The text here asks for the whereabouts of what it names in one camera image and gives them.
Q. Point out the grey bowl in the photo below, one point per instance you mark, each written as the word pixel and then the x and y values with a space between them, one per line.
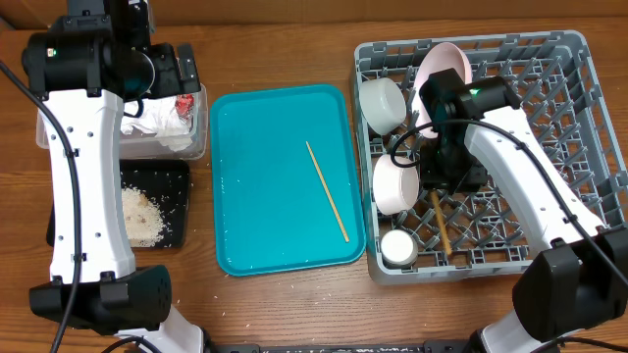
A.
pixel 382 104

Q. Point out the clear plastic waste bin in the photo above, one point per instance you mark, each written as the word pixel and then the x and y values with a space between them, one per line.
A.
pixel 145 146

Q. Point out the black food waste tray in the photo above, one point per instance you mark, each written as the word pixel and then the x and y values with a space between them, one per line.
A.
pixel 166 183

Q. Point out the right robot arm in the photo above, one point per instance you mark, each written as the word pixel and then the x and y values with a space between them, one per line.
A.
pixel 578 276

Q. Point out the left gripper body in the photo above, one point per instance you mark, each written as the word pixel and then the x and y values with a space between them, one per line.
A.
pixel 167 80

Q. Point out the large white plate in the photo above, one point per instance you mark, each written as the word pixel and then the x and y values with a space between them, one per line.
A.
pixel 442 57

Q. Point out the grey dishwasher rack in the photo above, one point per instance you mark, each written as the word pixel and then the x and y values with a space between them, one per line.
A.
pixel 554 76

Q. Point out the small white cup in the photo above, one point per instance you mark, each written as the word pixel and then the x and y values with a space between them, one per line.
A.
pixel 399 249

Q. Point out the small pink plate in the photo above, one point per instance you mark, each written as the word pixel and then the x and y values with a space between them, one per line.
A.
pixel 395 189

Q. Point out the white rice pile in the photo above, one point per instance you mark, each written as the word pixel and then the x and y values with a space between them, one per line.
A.
pixel 143 219

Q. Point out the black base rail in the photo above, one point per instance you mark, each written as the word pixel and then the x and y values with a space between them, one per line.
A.
pixel 428 346

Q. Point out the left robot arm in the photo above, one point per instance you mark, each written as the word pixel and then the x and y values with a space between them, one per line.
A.
pixel 82 71

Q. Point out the white napkin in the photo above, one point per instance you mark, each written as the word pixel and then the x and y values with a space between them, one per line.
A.
pixel 158 118

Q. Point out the red wrapper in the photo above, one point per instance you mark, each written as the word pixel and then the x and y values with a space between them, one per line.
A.
pixel 184 105

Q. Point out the teal serving tray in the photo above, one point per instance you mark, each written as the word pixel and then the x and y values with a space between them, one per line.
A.
pixel 271 213

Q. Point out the wooden chopstick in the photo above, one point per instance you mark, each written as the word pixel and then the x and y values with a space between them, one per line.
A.
pixel 434 196
pixel 327 192

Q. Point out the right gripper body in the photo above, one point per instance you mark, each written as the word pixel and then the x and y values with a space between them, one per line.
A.
pixel 450 165

